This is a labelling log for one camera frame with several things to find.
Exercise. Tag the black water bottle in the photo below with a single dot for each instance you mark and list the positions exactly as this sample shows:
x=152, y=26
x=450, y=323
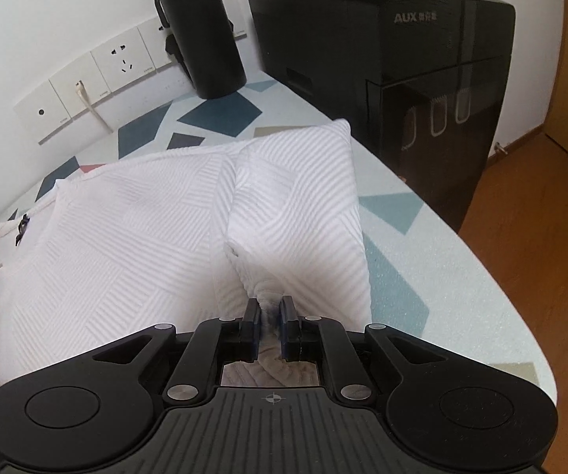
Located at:
x=205, y=34

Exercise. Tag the geometric patterned tablecloth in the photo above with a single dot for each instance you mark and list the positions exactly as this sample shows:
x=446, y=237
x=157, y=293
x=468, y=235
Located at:
x=412, y=281

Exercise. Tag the black water dispenser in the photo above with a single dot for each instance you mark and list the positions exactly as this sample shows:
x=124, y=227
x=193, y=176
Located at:
x=362, y=59

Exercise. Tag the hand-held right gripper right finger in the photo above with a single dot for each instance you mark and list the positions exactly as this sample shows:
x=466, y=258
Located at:
x=288, y=328

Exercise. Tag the white textured sweater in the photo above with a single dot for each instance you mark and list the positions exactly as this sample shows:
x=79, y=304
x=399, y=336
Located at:
x=140, y=237

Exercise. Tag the metal door stopper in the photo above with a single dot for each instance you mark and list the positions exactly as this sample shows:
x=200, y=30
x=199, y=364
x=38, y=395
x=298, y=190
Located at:
x=499, y=148

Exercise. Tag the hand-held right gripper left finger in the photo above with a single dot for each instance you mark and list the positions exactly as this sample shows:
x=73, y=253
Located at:
x=251, y=328

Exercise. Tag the white wall socket panel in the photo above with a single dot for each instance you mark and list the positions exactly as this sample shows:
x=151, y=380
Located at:
x=66, y=103

